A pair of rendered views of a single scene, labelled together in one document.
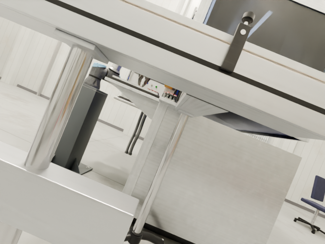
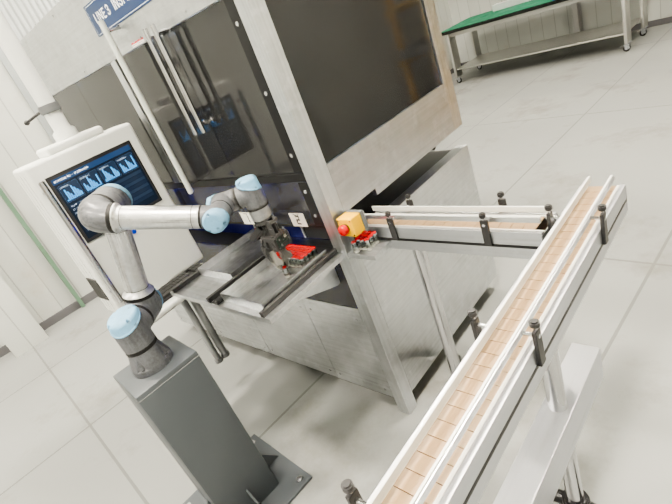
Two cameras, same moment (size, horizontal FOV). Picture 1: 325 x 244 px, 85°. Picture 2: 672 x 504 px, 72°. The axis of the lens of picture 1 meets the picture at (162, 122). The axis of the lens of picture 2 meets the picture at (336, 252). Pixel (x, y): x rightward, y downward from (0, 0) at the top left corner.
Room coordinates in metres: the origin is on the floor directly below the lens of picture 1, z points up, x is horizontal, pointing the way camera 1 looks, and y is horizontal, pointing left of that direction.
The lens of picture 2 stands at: (-0.01, 1.10, 1.64)
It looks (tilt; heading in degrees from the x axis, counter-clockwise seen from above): 25 degrees down; 320
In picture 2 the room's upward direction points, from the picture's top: 22 degrees counter-clockwise
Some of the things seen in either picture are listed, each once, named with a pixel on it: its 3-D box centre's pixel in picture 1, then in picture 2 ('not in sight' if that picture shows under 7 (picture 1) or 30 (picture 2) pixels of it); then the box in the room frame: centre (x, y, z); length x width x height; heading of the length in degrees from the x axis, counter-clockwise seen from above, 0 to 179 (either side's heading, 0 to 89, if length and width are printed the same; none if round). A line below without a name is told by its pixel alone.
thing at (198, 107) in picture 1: (196, 95); (446, 223); (0.82, -0.10, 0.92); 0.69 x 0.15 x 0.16; 179
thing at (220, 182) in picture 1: (185, 158); (297, 257); (2.19, -0.44, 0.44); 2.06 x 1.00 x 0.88; 179
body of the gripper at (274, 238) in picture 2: not in sight; (271, 233); (1.29, 0.25, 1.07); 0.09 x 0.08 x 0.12; 179
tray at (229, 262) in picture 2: not in sight; (244, 252); (1.70, 0.15, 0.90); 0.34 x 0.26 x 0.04; 89
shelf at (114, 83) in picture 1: (143, 98); (258, 270); (1.53, 0.23, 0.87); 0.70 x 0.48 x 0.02; 179
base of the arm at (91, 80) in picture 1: (93, 81); (146, 353); (1.63, 0.73, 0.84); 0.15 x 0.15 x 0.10
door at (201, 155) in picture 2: not in sight; (175, 117); (1.89, 0.05, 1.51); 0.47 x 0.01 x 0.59; 179
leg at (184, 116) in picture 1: (158, 177); (441, 321); (0.96, -0.10, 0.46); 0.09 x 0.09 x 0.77; 89
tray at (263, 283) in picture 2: (137, 89); (274, 275); (1.36, 0.27, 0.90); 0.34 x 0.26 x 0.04; 89
